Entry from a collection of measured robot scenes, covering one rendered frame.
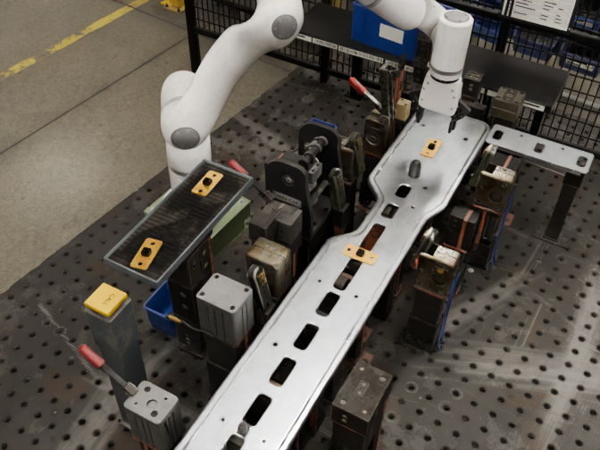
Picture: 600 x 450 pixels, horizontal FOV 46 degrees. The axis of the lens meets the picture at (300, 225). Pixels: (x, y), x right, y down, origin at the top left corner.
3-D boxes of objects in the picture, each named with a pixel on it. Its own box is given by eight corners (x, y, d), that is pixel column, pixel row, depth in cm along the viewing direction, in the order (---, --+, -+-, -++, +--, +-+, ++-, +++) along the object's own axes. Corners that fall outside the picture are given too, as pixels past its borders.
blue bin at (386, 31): (430, 69, 222) (437, 31, 213) (348, 38, 234) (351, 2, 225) (454, 46, 231) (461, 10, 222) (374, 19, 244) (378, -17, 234)
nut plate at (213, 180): (204, 197, 159) (204, 193, 159) (190, 192, 161) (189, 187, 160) (223, 175, 165) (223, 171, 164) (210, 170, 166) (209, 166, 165)
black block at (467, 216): (460, 304, 198) (480, 230, 177) (424, 288, 201) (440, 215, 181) (470, 284, 203) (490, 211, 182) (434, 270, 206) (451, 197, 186)
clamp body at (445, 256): (436, 362, 184) (458, 275, 159) (392, 343, 188) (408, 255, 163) (448, 337, 190) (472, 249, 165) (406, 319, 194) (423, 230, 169)
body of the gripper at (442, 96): (421, 71, 180) (415, 108, 188) (459, 83, 177) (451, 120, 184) (432, 58, 185) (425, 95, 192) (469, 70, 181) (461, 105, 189)
